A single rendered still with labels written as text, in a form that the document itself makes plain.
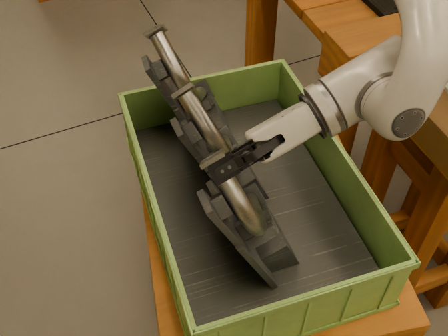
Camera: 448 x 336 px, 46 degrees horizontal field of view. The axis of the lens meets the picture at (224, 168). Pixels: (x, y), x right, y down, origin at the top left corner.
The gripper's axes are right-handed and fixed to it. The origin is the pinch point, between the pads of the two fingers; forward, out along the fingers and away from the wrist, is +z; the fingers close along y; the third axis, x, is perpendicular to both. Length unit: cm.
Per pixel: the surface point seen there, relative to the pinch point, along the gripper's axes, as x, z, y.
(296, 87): -2, -20, -47
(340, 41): -6, -40, -71
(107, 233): 13, 64, -127
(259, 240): 14.6, 1.8, -8.4
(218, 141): -3.2, -0.6, -11.6
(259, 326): 27.1, 9.3, -6.8
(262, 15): -28, -31, -124
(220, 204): 4.2, 3.1, 1.5
